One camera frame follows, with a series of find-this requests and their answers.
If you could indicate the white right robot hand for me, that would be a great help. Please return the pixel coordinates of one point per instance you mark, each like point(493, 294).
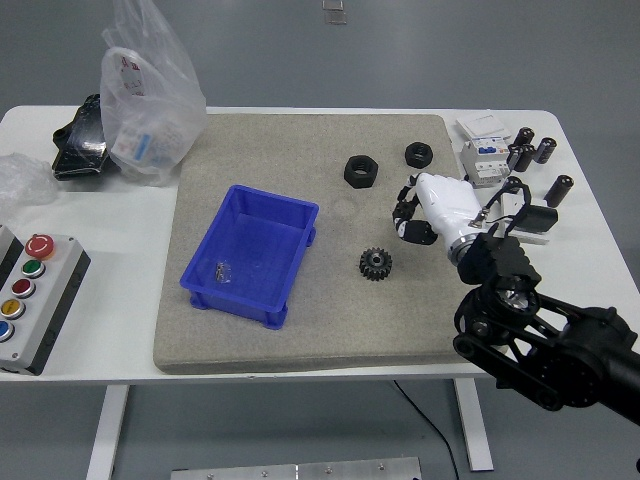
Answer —
point(447, 207)

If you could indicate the black spur gear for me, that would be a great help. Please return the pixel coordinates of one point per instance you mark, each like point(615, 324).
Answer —
point(375, 265)

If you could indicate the small black hex nut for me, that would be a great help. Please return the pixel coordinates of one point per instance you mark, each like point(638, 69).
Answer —
point(419, 154)

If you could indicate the large black hex nut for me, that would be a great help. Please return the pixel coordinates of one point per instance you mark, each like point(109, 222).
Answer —
point(361, 171)

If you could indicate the grey push-button control box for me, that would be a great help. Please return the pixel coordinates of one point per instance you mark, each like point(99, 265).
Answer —
point(55, 310)

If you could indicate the white circuit breaker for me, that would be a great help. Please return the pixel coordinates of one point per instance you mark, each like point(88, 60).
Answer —
point(482, 162)

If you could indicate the black cylindrical capacitor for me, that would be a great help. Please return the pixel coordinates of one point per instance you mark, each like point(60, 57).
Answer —
point(515, 155)
point(559, 189)
point(546, 149)
point(511, 181)
point(525, 136)
point(528, 157)

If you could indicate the black power adapter block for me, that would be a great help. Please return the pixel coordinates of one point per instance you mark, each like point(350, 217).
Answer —
point(544, 219)

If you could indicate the grey-brown felt mat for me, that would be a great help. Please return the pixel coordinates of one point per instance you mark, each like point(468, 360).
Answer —
point(325, 320)

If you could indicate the blue plastic bin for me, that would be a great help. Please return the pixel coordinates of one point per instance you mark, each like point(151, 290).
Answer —
point(250, 250)

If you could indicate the white table leg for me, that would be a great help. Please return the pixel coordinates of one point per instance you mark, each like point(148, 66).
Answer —
point(107, 430)
point(472, 425)

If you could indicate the clear floor marker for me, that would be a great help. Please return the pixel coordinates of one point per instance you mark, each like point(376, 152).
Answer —
point(334, 12)

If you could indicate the small clear screw bag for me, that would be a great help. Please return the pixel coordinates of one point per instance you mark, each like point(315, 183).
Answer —
point(223, 272)

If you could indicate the large clear plastic bag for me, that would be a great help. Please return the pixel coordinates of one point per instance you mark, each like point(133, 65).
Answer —
point(150, 100)

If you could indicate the white blue printed packet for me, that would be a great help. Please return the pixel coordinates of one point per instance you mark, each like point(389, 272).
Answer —
point(132, 145)

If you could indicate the black part in wrap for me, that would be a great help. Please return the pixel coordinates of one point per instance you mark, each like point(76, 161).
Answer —
point(80, 145)

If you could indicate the red emergency stop button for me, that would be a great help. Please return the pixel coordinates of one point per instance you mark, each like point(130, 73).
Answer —
point(39, 245)

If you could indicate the green push button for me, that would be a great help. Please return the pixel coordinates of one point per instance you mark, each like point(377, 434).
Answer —
point(32, 268)

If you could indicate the crumpled clear plastic wrap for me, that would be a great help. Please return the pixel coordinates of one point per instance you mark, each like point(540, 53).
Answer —
point(22, 180)

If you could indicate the red push button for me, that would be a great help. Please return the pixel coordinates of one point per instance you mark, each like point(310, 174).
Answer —
point(23, 288)

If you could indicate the yellow push button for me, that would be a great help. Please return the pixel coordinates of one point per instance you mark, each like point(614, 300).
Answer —
point(11, 308)

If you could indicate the blue push button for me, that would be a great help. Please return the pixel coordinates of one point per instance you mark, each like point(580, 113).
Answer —
point(4, 331)

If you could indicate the white wall switch plate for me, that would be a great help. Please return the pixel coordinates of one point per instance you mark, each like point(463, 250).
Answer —
point(482, 126)

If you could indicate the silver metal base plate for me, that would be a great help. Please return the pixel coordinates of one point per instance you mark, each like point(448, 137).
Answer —
point(295, 470)

